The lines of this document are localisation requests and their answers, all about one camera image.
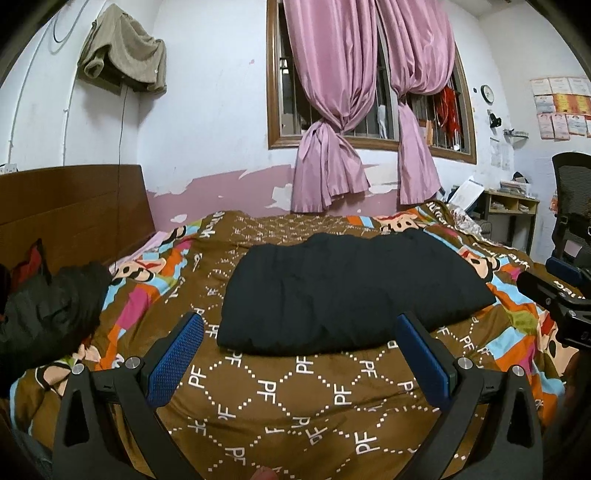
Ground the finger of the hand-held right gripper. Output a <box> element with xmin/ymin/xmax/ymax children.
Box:
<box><xmin>516</xmin><ymin>271</ymin><xmax>591</xmax><ymax>311</ymax></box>
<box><xmin>546</xmin><ymin>257</ymin><xmax>584</xmax><ymax>284</ymax></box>

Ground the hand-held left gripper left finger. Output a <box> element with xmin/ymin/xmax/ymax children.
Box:
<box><xmin>52</xmin><ymin>311</ymin><xmax>206</xmax><ymax>480</ymax></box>

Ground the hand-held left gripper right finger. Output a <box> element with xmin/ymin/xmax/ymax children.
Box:
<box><xmin>396</xmin><ymin>311</ymin><xmax>546</xmax><ymax>480</ymax></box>

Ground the black puffer jacket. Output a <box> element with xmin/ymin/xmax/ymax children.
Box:
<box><xmin>216</xmin><ymin>229</ymin><xmax>497</xmax><ymax>356</ymax></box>

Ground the black office chair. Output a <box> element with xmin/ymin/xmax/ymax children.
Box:
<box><xmin>551</xmin><ymin>152</ymin><xmax>591</xmax><ymax>273</ymax></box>

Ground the wooden desk shelf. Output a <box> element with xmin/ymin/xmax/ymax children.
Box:
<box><xmin>482</xmin><ymin>187</ymin><xmax>541</xmax><ymax>254</ymax></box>

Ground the stack of books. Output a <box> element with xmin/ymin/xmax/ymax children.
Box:
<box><xmin>498</xmin><ymin>173</ymin><xmax>533</xmax><ymax>195</ymax></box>

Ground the floral cloth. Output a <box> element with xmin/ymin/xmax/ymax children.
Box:
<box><xmin>449</xmin><ymin>205</ymin><xmax>486</xmax><ymax>237</ymax></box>

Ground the brown printed blanket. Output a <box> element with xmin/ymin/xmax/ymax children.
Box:
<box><xmin>9</xmin><ymin>199</ymin><xmax>580</xmax><ymax>480</ymax></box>

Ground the white paper board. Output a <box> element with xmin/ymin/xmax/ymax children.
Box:
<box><xmin>449</xmin><ymin>178</ymin><xmax>485</xmax><ymax>214</ymax></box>

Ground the black clothing pile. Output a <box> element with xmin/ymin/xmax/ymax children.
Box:
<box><xmin>0</xmin><ymin>237</ymin><xmax>113</xmax><ymax>398</ymax></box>

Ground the wooden headboard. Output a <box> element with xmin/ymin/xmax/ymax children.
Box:
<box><xmin>0</xmin><ymin>164</ymin><xmax>156</xmax><ymax>278</ymax></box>

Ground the pink curtain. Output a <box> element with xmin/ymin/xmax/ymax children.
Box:
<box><xmin>376</xmin><ymin>0</ymin><xmax>458</xmax><ymax>205</ymax></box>
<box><xmin>283</xmin><ymin>0</ymin><xmax>400</xmax><ymax>213</ymax></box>

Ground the red hanging item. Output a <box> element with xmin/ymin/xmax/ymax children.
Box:
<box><xmin>438</xmin><ymin>85</ymin><xmax>463</xmax><ymax>145</ymax></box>

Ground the beige cloth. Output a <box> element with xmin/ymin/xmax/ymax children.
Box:
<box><xmin>78</xmin><ymin>4</ymin><xmax>168</xmax><ymax>95</ymax></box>

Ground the group of wall certificates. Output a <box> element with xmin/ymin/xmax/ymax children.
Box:
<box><xmin>530</xmin><ymin>76</ymin><xmax>591</xmax><ymax>140</ymax></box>

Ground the white wall pipe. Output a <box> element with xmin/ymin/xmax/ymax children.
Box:
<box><xmin>9</xmin><ymin>0</ymin><xmax>77</xmax><ymax>168</ymax></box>

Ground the wooden window frame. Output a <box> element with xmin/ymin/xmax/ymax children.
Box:
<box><xmin>266</xmin><ymin>0</ymin><xmax>478</xmax><ymax>164</ymax></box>

